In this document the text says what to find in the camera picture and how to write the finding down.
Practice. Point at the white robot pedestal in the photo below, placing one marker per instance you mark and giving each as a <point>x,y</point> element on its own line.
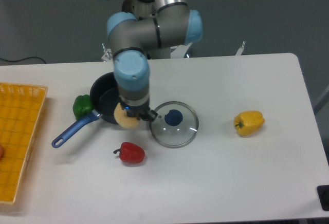
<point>142,10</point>

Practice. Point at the green bell pepper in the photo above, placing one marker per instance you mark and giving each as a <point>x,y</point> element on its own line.
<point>82,106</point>

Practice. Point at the yellow plastic basket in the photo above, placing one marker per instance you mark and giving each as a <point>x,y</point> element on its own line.
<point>21,106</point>

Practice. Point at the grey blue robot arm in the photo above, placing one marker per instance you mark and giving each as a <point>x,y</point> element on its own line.
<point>133,38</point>

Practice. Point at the yellow bell pepper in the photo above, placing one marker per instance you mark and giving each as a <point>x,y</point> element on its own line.
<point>248,122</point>

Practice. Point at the pale glazed donut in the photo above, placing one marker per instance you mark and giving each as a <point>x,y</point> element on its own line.
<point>123,119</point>

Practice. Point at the glass lid blue knob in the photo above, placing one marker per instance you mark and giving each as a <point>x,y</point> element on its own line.
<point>175,126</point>

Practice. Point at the black device at table edge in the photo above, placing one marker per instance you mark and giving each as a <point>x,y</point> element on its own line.
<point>323,194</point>

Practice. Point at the dark pot blue handle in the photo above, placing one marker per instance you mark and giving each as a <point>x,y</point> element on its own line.
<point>104,96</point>

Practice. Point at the white metal frame bracket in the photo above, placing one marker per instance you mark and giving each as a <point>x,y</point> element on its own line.
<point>175,52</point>

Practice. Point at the red bell pepper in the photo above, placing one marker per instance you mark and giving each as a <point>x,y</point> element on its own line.
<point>130,153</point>

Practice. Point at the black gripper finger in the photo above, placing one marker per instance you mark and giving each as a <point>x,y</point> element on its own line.
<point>148,115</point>

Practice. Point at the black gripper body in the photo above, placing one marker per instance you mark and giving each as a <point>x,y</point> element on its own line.
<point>136,106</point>

